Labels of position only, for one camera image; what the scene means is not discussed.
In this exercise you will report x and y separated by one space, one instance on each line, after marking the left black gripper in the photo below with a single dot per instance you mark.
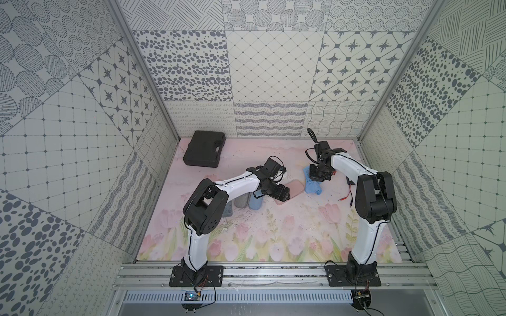
278 191

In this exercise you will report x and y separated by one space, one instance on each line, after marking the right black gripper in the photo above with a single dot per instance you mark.
327 177

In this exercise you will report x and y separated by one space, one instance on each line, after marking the pink eyeglass case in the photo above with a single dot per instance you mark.
296 188

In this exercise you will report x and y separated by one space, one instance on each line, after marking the blue microfiber cloth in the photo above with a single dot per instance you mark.
311 186

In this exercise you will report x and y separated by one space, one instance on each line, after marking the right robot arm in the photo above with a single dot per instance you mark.
374 201

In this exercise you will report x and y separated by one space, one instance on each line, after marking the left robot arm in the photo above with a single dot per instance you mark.
204 209

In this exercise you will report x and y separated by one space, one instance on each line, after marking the blue eyeglass case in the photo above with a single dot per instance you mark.
256 200

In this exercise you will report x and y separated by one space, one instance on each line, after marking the black plastic tool case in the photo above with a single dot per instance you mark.
204 149

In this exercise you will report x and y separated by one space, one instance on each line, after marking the left controller board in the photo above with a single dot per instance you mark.
191 301

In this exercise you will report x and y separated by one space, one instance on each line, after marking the controller board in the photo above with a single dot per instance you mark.
191 301
361 300

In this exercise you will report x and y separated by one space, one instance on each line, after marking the right controller board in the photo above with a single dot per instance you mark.
361 300

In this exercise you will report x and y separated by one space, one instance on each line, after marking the white vent grille strip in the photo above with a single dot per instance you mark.
243 296

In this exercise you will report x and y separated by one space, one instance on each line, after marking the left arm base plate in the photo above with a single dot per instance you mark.
208 276

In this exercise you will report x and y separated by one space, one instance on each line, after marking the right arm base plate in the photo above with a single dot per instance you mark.
344 276

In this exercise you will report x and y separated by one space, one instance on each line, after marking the aluminium rail frame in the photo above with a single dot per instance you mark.
156 275

